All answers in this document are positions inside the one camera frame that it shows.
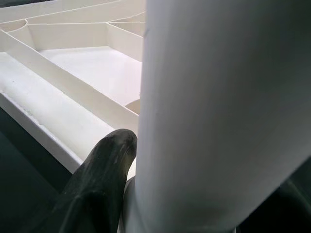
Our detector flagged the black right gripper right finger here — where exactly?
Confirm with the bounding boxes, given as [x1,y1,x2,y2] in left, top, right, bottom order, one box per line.
[239,155,311,233]

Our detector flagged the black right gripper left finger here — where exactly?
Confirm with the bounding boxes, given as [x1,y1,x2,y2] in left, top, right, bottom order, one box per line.
[31,128,138,233]

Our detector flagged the white plastic table top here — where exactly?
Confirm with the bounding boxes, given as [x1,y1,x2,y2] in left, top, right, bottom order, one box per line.
[0,0,146,178]

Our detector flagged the black table cloth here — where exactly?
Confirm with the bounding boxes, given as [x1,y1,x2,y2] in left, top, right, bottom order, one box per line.
[0,0,76,233]

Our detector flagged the white plastic table leg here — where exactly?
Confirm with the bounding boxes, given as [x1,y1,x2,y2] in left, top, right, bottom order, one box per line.
[122,0,311,233]

